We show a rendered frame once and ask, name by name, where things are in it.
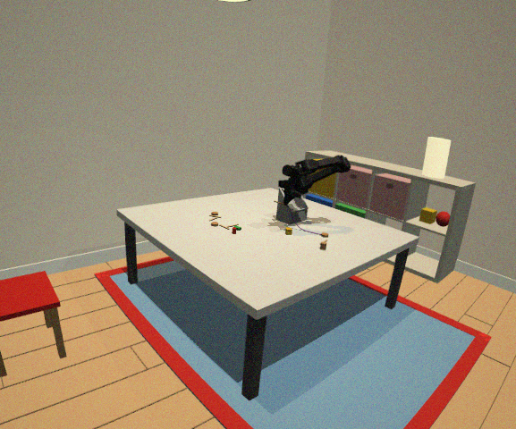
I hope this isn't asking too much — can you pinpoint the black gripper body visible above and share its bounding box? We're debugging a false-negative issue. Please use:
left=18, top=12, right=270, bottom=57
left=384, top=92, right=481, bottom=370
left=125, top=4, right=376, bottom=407
left=283, top=177, right=302, bottom=198

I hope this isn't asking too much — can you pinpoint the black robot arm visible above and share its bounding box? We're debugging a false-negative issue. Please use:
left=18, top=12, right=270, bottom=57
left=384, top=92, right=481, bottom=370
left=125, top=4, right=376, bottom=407
left=279, top=155, right=351, bottom=195

